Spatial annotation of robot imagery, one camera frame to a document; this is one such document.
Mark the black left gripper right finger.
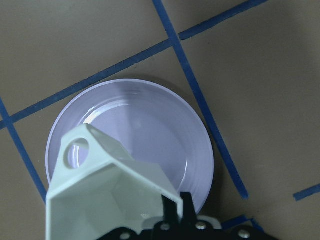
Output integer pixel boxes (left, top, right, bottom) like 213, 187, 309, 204
180, 192, 198, 220

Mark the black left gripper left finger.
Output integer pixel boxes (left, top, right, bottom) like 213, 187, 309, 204
161, 195, 180, 223

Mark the white faceted cup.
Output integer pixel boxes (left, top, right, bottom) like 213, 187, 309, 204
45, 124, 184, 240

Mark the lilac plate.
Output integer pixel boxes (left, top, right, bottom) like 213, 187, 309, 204
45, 79, 214, 213

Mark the brown paper table cover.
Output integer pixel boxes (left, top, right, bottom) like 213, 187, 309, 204
0, 0, 320, 240

